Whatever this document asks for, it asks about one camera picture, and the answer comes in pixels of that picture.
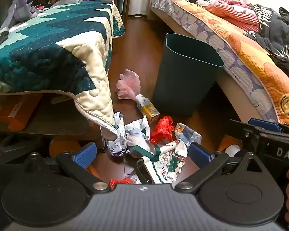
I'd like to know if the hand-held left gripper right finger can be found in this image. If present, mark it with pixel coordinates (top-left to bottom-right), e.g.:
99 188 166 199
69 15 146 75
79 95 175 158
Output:
174 141 268 194

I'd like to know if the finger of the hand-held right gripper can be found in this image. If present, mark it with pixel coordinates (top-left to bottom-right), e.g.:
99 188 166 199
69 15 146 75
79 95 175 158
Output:
249 118 284 133
226 119 262 151

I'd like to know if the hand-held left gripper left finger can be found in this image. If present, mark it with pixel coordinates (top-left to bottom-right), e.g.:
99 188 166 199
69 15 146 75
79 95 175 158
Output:
26 142 111 194

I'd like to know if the white green printed bag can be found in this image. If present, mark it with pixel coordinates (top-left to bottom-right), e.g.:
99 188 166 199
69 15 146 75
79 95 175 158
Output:
130 140 191 185

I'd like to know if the white paper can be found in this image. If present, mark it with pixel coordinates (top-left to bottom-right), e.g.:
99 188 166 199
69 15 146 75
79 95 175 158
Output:
125 114 151 158

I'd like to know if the dark green trash bin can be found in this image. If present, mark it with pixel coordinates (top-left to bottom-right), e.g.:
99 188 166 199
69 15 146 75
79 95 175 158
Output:
152 32 225 117

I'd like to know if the pink plastic bag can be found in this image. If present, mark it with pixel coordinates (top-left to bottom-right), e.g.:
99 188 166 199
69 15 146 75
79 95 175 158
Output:
115 68 141 100

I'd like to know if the orange slipper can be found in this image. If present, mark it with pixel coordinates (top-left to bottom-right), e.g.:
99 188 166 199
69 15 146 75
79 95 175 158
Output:
49 138 104 181
218 135 243 152

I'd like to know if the white sock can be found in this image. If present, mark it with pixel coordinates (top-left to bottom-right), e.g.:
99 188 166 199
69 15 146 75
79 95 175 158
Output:
225 144 243 157

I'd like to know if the grey white snack wrapper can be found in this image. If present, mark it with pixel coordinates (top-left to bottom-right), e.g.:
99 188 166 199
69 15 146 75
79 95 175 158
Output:
174 122 203 148

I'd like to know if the purple silver snack bag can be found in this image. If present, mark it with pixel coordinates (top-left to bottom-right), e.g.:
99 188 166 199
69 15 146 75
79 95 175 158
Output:
103 111 131 159

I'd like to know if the red plastic bag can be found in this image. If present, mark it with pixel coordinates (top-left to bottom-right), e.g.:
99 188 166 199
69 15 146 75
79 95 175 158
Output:
150 116 175 145

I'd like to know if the red ribbed plastic piece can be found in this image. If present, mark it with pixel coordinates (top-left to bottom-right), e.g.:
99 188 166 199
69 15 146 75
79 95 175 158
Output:
109 177 136 189

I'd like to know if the yellow white drink bottle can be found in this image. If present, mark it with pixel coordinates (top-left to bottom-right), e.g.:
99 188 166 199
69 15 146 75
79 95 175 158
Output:
135 94 160 125

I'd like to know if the orange box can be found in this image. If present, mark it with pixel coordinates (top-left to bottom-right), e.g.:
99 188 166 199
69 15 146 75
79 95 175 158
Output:
0 94 43 132

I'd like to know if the orange floral bedspread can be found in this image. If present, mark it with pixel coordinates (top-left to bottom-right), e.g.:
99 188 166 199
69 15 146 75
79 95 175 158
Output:
151 0 289 127

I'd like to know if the dark striped clothing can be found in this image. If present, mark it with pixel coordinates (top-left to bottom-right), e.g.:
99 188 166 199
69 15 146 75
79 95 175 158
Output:
244 3 289 92

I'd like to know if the teal cream quilted blanket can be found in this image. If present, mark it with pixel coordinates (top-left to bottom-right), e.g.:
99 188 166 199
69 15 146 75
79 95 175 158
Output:
0 0 126 135

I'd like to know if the pink striped garment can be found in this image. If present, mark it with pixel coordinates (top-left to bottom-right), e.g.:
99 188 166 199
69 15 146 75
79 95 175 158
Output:
205 0 261 33

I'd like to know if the grey purple backpack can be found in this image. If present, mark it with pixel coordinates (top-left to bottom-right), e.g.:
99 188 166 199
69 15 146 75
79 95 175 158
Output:
0 0 39 51

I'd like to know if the dark metal table frame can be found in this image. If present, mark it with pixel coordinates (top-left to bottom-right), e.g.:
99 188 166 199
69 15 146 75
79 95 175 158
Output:
0 93 105 164

